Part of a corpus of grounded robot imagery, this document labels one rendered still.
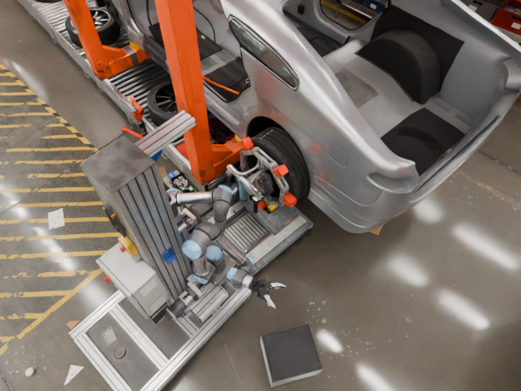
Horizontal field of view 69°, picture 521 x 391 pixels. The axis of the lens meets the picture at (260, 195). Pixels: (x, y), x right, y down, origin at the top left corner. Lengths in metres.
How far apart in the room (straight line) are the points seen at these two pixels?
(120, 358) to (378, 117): 3.01
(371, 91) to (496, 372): 2.65
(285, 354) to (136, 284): 1.32
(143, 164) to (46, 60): 4.69
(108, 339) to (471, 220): 3.69
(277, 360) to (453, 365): 1.54
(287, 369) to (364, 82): 2.63
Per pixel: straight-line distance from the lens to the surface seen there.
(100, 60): 4.73
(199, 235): 2.21
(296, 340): 3.16
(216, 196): 2.73
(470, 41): 3.88
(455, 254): 4.27
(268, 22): 2.88
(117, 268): 2.49
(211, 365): 3.46
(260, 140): 3.03
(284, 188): 2.97
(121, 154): 1.89
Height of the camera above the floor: 3.40
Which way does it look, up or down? 56 degrees down
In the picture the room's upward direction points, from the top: 2 degrees clockwise
